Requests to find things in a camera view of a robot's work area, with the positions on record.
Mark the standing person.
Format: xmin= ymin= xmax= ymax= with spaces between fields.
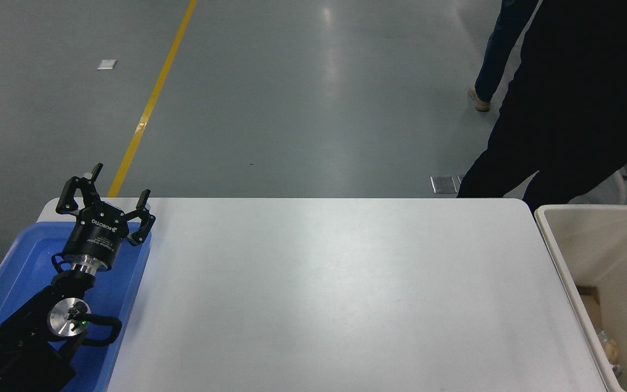
xmin=456 ymin=0 xmax=627 ymax=214

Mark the large pale plastic bin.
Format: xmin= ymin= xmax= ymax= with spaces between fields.
xmin=534 ymin=205 xmax=627 ymax=392

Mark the walking person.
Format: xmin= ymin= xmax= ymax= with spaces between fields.
xmin=468 ymin=0 xmax=540 ymax=113

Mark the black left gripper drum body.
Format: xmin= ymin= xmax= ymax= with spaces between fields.
xmin=63 ymin=200 xmax=130 ymax=271

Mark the silver floor plate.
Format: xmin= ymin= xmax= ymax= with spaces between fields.
xmin=431 ymin=175 xmax=462 ymax=194

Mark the blue plastic tray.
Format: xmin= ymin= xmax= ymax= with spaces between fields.
xmin=0 ymin=220 xmax=153 ymax=392

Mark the brown cardboard piece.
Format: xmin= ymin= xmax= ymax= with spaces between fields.
xmin=576 ymin=286 xmax=604 ymax=330

